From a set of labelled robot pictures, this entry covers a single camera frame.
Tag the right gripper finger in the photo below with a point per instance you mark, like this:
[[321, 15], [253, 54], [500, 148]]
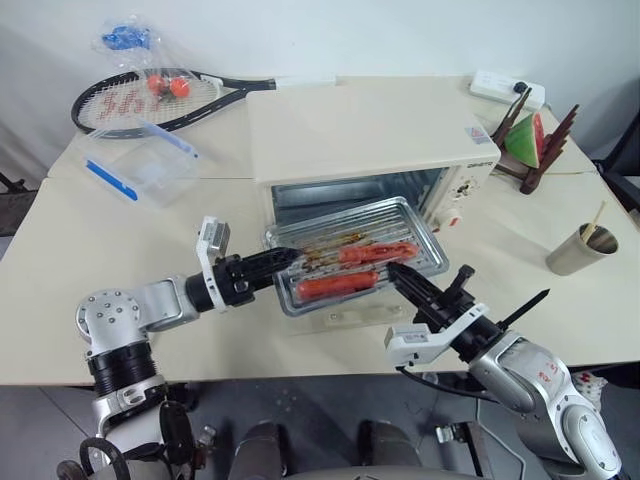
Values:
[[410, 285], [525, 307]]

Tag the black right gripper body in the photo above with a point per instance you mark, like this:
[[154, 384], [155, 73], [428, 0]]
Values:
[[447, 307]]

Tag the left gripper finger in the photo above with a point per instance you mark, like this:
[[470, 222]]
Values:
[[282, 255], [272, 277]]

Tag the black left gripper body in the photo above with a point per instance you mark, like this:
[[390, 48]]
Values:
[[240, 280]]

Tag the metal baking tray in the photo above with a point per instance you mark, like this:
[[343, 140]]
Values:
[[350, 225]]

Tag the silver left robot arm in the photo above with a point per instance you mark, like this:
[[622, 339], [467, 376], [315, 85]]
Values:
[[115, 310]]

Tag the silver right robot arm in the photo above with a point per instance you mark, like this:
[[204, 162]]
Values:
[[540, 370]]

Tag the red grilled sausage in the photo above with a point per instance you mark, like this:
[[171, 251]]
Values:
[[370, 252], [335, 286]]

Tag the glass oven door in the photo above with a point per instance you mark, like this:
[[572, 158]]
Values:
[[360, 316]]

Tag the cream toaster oven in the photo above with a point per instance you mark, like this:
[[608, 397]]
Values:
[[350, 125]]

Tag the metal cup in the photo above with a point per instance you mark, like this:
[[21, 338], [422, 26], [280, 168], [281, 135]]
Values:
[[575, 255]]

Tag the red and white package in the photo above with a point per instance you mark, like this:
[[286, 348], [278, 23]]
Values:
[[591, 387]]

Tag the wooden stick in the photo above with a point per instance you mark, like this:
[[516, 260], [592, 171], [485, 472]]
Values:
[[596, 217]]

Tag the dark wooden rack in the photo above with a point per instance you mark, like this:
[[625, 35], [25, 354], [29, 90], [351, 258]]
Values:
[[542, 165]]

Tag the clear container with blue clips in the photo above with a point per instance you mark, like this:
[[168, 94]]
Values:
[[145, 170]]

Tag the dark rounded shape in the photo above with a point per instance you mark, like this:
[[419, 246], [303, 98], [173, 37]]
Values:
[[265, 450], [387, 450]]

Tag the watermelon slice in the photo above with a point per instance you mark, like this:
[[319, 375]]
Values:
[[525, 142]]

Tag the black chair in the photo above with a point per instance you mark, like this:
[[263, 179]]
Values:
[[622, 165]]

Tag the black tennis racket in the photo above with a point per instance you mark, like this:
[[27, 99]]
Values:
[[150, 127]]

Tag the white power strip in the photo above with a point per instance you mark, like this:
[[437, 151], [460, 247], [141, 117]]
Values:
[[495, 85]]

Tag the black power plug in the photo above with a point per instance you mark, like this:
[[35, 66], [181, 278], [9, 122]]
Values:
[[521, 88]]

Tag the clear plastic bag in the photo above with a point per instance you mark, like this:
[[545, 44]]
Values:
[[125, 62]]

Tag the blue plastic pieces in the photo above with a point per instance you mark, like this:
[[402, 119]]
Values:
[[122, 39]]

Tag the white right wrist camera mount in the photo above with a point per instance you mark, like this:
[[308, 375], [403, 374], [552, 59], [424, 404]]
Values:
[[415, 340]]

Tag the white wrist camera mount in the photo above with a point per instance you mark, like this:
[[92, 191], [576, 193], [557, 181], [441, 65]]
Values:
[[415, 340], [210, 240]]

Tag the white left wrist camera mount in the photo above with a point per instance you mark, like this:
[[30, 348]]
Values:
[[210, 240]]

